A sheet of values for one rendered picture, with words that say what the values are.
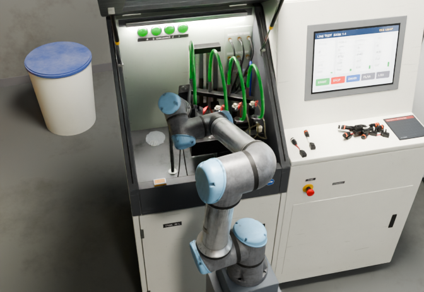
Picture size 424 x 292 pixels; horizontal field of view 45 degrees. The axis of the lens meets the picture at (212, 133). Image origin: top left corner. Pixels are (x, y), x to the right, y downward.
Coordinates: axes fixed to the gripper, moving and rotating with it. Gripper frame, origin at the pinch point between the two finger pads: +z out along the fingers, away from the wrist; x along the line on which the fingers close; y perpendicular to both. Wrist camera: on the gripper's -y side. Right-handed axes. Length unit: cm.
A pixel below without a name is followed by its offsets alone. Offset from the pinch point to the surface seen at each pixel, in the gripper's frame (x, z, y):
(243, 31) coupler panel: 16, 30, -42
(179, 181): -11.2, 9.6, 26.8
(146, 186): -23.8, 4.3, 28.3
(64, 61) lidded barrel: -128, 116, -67
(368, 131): 68, 46, 6
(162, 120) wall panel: -31, 46, -6
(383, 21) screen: 78, 33, -40
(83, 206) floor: -108, 106, 35
